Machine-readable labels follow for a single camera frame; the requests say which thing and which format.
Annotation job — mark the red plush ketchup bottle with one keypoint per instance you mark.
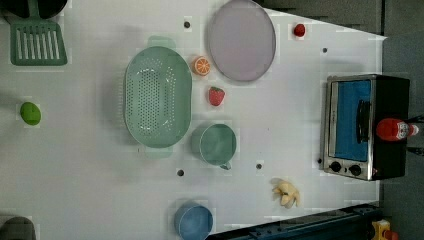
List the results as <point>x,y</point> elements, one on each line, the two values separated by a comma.
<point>392,129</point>

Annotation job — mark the black toaster oven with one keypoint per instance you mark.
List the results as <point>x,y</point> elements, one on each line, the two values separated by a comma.
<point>354,105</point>

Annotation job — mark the green cup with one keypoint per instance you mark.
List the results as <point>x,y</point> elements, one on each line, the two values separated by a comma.
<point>214,144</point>

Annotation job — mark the plush strawberry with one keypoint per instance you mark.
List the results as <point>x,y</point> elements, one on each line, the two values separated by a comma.
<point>216,96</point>

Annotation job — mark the orange slice toy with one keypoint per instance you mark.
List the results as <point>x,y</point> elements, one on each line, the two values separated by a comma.
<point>201,66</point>

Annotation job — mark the green oval colander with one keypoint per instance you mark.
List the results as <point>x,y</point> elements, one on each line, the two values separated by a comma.
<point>157,97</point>

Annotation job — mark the lilac round plate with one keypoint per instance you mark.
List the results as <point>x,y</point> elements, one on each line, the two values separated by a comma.
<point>242,40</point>

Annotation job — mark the blue cup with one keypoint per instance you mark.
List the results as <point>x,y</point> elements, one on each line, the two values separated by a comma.
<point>193,221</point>

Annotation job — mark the small red tomato toy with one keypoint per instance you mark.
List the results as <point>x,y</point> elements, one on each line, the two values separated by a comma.
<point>299,30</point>

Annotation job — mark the green lime toy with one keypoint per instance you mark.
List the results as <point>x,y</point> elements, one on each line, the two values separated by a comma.
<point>30,113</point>

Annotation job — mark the green slotted spatula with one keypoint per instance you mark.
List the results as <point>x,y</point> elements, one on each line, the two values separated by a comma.
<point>36,42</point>

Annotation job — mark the black pan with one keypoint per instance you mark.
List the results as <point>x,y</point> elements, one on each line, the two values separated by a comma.
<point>24,8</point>

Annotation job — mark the yellow red toy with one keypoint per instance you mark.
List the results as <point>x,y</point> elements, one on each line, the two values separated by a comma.
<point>383,231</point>

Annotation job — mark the dark grey bowl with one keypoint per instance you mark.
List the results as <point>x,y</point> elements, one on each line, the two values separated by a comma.
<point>18,228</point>

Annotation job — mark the blue metal frame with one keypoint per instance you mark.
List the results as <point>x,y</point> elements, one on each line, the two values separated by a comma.
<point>350,223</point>

